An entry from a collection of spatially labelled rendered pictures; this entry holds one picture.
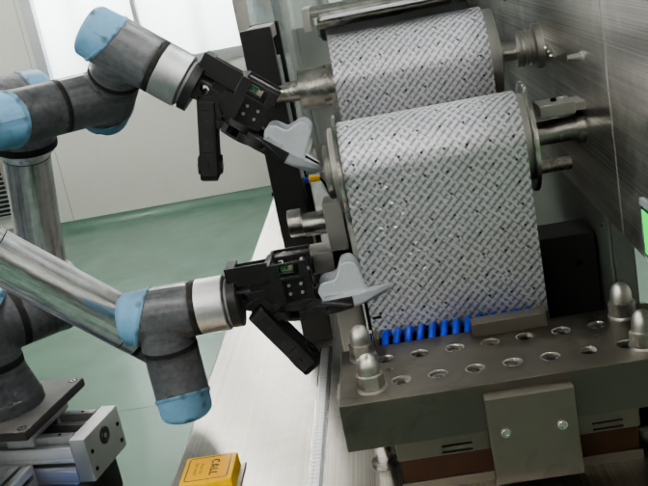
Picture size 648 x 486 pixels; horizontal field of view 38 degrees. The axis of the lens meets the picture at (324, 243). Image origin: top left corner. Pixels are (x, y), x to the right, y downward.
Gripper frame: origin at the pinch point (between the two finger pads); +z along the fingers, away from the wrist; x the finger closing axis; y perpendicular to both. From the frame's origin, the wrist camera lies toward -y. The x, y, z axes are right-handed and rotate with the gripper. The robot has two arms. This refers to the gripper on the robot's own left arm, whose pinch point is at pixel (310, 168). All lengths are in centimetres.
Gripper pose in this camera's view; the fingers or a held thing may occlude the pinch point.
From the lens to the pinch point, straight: 129.4
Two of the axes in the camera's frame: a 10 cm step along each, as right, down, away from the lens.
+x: 0.3, -2.8, 9.6
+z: 8.8, 4.7, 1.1
